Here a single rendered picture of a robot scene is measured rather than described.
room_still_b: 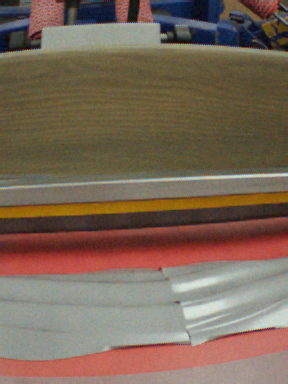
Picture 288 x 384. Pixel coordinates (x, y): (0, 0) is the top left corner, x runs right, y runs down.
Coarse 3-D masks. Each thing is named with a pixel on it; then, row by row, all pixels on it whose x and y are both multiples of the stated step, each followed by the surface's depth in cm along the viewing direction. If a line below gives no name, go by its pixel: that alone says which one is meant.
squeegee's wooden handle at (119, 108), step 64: (0, 64) 24; (64, 64) 24; (128, 64) 25; (192, 64) 25; (256, 64) 26; (0, 128) 25; (64, 128) 25; (128, 128) 26; (192, 128) 26; (256, 128) 27
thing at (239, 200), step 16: (0, 208) 27; (16, 208) 27; (32, 208) 27; (48, 208) 27; (64, 208) 28; (80, 208) 28; (96, 208) 28; (112, 208) 28; (128, 208) 28; (144, 208) 28; (160, 208) 28; (176, 208) 29; (192, 208) 29
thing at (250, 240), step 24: (168, 240) 29; (192, 240) 29; (216, 240) 29; (240, 240) 29; (264, 240) 28; (168, 264) 26; (240, 336) 19; (264, 336) 19; (216, 360) 18; (240, 360) 17; (264, 360) 17
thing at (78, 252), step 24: (0, 240) 28; (24, 240) 28; (48, 240) 29; (72, 240) 29; (96, 240) 29; (120, 240) 29; (144, 240) 29; (0, 264) 25; (24, 264) 25; (48, 264) 26; (72, 264) 26; (96, 264) 26; (120, 264) 26; (144, 264) 26; (0, 360) 17; (24, 360) 17; (48, 360) 18; (72, 360) 18; (96, 360) 18; (120, 360) 18; (144, 360) 18; (168, 360) 18; (192, 360) 18
